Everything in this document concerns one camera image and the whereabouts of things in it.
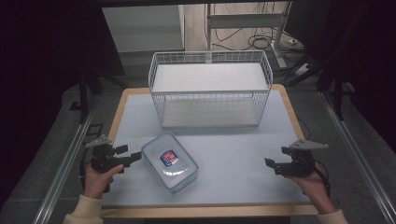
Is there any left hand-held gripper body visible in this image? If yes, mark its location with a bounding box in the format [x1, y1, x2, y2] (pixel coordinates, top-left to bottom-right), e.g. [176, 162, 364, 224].
[85, 133, 126, 175]

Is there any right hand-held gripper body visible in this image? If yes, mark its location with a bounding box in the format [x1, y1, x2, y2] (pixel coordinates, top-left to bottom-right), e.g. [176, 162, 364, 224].
[277, 138, 330, 179]

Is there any clear plastic lidded container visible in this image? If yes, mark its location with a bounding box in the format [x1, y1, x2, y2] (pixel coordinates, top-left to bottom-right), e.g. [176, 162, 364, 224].
[141, 132, 200, 194]

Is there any white wire shelf rack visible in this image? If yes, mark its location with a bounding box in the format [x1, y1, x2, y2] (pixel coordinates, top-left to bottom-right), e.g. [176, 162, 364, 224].
[148, 49, 275, 130]

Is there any person's left hand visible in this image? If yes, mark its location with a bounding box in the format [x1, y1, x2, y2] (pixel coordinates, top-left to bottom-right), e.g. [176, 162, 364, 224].
[81, 163, 125, 200]

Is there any person's right hand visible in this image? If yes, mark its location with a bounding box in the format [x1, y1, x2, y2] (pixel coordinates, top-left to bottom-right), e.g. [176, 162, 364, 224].
[284, 162, 339, 216]

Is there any black stand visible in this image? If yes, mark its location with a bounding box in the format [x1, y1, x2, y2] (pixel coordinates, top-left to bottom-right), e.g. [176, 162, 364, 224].
[69, 70, 105, 125]
[285, 55, 347, 121]

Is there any white power strip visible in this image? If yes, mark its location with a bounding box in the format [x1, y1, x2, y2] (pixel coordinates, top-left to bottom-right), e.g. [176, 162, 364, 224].
[293, 63, 313, 77]

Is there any white cabinet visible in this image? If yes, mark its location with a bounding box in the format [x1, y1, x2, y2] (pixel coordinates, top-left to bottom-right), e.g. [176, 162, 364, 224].
[102, 4, 187, 68]

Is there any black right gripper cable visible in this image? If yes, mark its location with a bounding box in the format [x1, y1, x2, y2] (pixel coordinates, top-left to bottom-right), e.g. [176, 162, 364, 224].
[315, 161, 332, 199]

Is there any aluminium floor rail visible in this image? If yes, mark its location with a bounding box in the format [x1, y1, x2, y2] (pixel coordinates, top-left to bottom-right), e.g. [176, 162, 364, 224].
[318, 91, 396, 224]
[32, 92, 101, 224]

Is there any tangle of black floor cables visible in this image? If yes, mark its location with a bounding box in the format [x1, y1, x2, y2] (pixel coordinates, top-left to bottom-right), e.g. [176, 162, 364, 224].
[214, 27, 310, 64]

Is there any white metal desk frame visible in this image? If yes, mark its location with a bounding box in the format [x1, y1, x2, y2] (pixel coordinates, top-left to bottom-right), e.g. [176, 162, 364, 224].
[205, 1, 294, 70]

